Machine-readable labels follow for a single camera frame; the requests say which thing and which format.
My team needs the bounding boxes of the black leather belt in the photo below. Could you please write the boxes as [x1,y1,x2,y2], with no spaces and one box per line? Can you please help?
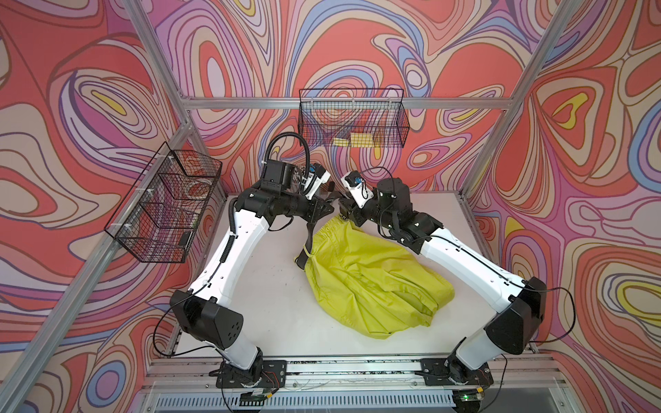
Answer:
[294,191,343,270]

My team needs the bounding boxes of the neon yellow trousers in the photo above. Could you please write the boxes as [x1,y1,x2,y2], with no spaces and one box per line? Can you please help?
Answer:
[304,216,454,340]

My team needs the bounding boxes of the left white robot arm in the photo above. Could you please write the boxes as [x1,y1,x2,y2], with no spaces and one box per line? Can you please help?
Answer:
[168,132,334,373]

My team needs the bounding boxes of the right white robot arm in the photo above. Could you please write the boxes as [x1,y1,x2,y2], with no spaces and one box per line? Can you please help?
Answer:
[340,171,554,383]

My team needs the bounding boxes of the yellow sticky note pad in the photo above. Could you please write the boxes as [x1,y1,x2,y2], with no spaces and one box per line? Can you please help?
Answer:
[349,133,375,148]

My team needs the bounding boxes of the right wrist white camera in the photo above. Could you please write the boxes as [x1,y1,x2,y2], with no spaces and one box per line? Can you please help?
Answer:
[341,170,374,208]

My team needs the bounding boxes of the wrist white camera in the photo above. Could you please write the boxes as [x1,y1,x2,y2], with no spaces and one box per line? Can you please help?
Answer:
[341,170,374,208]
[301,163,331,200]

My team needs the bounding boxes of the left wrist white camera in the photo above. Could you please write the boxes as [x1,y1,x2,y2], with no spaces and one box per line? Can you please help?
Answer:
[301,163,331,200]

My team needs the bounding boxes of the back wire basket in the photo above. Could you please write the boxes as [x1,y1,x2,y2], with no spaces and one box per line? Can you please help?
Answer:
[299,86,410,149]

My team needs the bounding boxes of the wire basket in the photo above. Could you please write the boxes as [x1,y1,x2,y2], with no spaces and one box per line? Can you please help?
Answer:
[104,143,222,263]
[299,86,410,149]

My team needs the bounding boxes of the left wire basket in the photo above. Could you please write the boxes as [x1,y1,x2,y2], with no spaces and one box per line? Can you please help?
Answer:
[104,143,222,263]

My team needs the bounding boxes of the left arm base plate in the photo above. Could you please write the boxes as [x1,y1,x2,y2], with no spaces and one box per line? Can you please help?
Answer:
[208,360,287,389]

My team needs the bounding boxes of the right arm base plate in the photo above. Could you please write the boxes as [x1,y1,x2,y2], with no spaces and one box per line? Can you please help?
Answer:
[414,358,494,388]

